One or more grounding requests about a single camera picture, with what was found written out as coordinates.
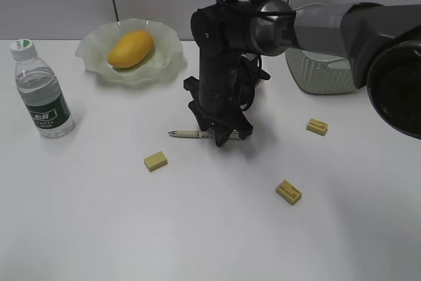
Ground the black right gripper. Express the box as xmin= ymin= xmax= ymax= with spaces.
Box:
xmin=184 ymin=0 xmax=263 ymax=147

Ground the beige pen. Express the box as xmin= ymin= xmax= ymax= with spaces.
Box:
xmin=167 ymin=129 xmax=241 ymax=141

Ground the yellow mango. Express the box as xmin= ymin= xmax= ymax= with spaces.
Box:
xmin=107 ymin=30 xmax=154 ymax=69

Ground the clear water bottle green label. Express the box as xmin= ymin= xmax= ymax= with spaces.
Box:
xmin=10 ymin=39 xmax=75 ymax=139

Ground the yellow eraser left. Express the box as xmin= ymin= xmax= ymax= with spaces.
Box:
xmin=144 ymin=151 xmax=168 ymax=172

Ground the yellow eraser right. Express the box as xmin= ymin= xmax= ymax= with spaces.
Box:
xmin=306 ymin=118 xmax=328 ymax=136

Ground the translucent green wavy plate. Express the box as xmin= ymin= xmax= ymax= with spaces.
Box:
xmin=75 ymin=18 xmax=185 ymax=87

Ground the pale green plastic basket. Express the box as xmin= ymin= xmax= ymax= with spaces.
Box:
xmin=285 ymin=49 xmax=357 ymax=95

